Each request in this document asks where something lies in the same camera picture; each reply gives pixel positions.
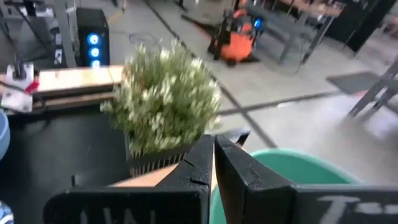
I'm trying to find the black computer tower blue fans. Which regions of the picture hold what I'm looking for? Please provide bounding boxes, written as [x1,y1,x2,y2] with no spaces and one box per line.
[75,7,111,69]

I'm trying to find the grey metal table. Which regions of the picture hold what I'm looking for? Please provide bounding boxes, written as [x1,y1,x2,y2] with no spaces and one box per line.
[245,0,346,65]

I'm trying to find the teal plastic bowl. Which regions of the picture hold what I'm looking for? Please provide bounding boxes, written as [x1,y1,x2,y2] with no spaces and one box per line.
[208,148,365,224]

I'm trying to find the black cabinet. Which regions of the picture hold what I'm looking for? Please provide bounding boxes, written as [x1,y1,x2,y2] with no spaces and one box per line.
[325,0,398,53]

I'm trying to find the blue patterned paper bowl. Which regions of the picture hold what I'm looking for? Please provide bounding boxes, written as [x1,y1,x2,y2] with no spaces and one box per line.
[0,200,16,224]

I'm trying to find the grey metal desk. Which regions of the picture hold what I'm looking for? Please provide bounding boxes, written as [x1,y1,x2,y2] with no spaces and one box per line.
[0,0,77,68]

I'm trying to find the orange shop vacuum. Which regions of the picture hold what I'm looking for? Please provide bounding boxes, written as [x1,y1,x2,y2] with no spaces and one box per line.
[207,0,267,67]

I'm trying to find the green plant in slatted pot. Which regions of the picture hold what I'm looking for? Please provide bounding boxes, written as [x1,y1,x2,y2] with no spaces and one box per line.
[99,38,223,179]

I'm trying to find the white mounting bracket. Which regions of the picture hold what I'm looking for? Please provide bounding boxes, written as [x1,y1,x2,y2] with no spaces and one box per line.
[0,61,36,114]

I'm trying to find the dark floor mat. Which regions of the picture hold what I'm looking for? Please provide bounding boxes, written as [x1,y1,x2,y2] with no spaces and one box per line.
[326,71,391,95]

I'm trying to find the black table mat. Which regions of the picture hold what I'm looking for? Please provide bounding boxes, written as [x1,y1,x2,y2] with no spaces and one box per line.
[0,105,135,224]

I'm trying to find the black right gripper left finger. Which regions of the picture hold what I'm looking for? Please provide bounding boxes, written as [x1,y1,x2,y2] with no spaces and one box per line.
[42,133,216,224]

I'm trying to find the grey metal furniture legs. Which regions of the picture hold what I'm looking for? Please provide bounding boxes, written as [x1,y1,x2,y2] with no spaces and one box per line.
[346,60,398,121]

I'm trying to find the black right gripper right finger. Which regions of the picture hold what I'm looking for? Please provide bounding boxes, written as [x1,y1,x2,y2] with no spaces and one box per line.
[213,133,398,224]

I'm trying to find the blue plastic bowl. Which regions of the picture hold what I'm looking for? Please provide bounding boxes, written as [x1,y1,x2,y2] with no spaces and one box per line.
[0,111,11,161]

